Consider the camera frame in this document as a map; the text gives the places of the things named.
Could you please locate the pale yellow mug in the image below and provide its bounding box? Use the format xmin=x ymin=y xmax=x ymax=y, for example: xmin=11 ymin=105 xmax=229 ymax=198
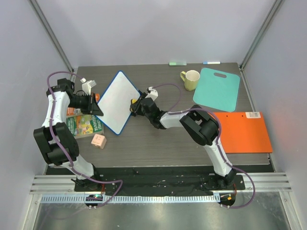
xmin=180 ymin=70 xmax=200 ymax=91

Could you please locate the white slotted cable duct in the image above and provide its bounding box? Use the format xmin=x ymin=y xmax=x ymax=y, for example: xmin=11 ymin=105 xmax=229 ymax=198
xmin=40 ymin=194 xmax=220 ymax=204

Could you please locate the teal cutting board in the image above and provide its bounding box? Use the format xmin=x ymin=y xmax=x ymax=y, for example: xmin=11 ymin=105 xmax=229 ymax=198
xmin=193 ymin=68 xmax=240 ymax=112

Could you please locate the orange clipboard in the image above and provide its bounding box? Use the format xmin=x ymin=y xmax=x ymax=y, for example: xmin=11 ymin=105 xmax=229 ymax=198
xmin=215 ymin=112 xmax=273 ymax=153

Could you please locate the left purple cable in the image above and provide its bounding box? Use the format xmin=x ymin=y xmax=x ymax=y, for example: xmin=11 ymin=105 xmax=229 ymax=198
xmin=47 ymin=70 xmax=123 ymax=209

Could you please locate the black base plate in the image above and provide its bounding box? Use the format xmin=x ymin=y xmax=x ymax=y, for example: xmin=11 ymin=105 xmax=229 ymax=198
xmin=73 ymin=166 xmax=246 ymax=196

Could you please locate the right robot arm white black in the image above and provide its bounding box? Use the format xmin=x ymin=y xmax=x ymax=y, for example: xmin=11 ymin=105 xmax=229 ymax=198
xmin=130 ymin=94 xmax=236 ymax=189

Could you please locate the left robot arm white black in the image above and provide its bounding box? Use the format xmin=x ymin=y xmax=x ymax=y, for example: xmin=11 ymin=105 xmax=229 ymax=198
xmin=34 ymin=78 xmax=103 ymax=191

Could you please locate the blue white marker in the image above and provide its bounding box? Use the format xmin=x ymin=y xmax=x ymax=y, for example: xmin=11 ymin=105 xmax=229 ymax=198
xmin=203 ymin=61 xmax=221 ymax=65

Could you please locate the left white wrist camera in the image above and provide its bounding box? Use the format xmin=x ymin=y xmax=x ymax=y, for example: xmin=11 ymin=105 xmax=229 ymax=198
xmin=80 ymin=78 xmax=96 ymax=95

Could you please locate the green eraser block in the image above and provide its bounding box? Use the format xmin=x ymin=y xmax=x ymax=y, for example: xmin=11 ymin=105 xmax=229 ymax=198
xmin=168 ymin=62 xmax=187 ymax=66

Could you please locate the pink cube power adapter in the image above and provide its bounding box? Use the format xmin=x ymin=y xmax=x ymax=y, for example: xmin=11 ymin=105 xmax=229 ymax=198
xmin=91 ymin=134 xmax=106 ymax=149

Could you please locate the blue framed whiteboard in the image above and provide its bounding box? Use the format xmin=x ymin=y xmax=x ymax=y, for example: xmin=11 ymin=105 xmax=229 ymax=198
xmin=97 ymin=71 xmax=141 ymax=135

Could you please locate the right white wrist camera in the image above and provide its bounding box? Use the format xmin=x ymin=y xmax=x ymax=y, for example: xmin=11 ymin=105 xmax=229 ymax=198
xmin=146 ymin=87 xmax=158 ymax=101

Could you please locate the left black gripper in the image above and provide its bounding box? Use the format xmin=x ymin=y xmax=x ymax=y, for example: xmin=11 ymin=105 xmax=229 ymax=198
xmin=69 ymin=92 xmax=105 ymax=116

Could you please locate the green treehouse book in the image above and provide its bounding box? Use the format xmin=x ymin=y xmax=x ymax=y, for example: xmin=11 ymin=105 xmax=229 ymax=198
xmin=66 ymin=115 xmax=104 ymax=139

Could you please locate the orange treehouse book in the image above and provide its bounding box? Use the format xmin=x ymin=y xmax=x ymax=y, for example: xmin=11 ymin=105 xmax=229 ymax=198
xmin=66 ymin=93 xmax=100 ymax=117

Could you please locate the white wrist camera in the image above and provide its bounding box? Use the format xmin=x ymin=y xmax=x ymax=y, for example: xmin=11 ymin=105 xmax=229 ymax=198
xmin=146 ymin=87 xmax=158 ymax=101
xmin=80 ymin=78 xmax=96 ymax=95

